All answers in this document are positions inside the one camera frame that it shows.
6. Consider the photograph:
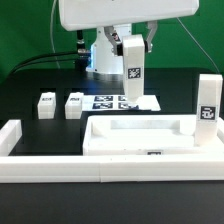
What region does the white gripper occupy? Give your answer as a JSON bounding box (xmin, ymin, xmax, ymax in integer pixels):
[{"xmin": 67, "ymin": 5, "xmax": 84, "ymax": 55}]
[{"xmin": 58, "ymin": 0, "xmax": 199, "ymax": 56}]

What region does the white desk top panel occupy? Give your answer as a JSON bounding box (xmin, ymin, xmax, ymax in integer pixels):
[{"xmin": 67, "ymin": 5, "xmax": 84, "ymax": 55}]
[{"xmin": 83, "ymin": 115, "xmax": 224, "ymax": 156}]

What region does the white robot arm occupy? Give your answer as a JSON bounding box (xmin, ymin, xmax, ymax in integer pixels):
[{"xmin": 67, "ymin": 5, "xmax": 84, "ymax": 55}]
[{"xmin": 58, "ymin": 0, "xmax": 199, "ymax": 74}]

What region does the black vertical pole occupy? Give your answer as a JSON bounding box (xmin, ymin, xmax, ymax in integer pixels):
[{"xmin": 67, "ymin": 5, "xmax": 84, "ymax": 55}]
[{"xmin": 76, "ymin": 30, "xmax": 85, "ymax": 71}]

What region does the fiducial marker sheet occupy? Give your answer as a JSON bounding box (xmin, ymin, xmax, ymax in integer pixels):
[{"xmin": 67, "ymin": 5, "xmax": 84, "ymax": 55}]
[{"xmin": 82, "ymin": 95, "xmax": 161, "ymax": 111}]

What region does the white thin cable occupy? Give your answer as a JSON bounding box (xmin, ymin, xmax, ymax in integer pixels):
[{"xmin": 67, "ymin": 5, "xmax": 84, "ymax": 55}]
[{"xmin": 49, "ymin": 0, "xmax": 62, "ymax": 69}]

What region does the black cable bundle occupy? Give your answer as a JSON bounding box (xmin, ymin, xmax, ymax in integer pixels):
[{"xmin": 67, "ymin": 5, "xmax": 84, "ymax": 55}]
[{"xmin": 6, "ymin": 50, "xmax": 92, "ymax": 79}]

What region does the white U-shaped fixture frame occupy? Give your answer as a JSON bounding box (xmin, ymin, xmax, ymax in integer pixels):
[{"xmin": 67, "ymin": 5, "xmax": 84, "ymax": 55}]
[{"xmin": 0, "ymin": 120, "xmax": 224, "ymax": 183}]

